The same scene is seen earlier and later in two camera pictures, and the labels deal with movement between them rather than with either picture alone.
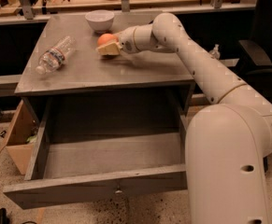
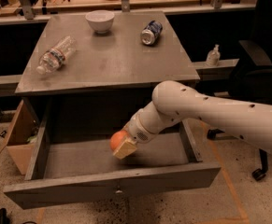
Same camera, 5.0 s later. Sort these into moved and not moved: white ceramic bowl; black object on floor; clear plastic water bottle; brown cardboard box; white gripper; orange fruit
Moved: orange fruit; white gripper
Not moved: white ceramic bowl; black object on floor; brown cardboard box; clear plastic water bottle
